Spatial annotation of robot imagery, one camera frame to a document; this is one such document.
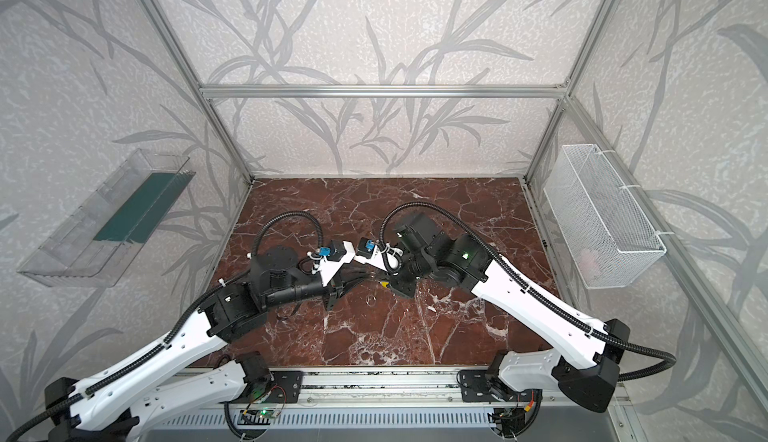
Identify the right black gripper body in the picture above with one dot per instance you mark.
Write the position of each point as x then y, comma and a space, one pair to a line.
395, 278

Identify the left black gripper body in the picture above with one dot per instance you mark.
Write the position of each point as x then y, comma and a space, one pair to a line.
330, 289

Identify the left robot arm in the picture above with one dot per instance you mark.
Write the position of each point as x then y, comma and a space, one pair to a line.
138, 393

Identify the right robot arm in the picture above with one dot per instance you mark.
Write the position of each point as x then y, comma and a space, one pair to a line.
577, 364

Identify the small circuit board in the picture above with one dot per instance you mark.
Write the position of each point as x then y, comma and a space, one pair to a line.
259, 417

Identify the green felt pad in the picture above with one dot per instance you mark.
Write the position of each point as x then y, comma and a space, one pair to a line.
136, 220

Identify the pink object in basket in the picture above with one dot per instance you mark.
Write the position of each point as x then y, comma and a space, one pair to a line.
588, 261

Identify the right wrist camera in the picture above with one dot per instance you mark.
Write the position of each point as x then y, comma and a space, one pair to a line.
382, 257

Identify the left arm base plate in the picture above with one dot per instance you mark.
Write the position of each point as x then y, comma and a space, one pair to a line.
278, 387

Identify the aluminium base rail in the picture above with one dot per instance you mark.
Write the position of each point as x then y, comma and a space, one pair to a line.
334, 387

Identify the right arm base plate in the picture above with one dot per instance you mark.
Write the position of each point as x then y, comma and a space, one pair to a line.
474, 387

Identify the white wire mesh basket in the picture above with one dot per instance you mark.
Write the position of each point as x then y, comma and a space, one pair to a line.
596, 209

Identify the clear plastic wall bin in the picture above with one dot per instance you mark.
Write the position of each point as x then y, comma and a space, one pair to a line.
95, 245

